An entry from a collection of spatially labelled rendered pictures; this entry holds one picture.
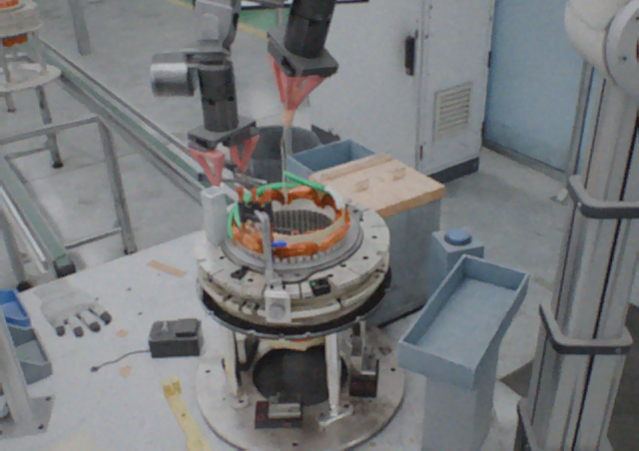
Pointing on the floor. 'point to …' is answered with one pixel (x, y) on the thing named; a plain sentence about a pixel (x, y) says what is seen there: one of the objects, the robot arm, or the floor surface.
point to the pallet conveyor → (15, 210)
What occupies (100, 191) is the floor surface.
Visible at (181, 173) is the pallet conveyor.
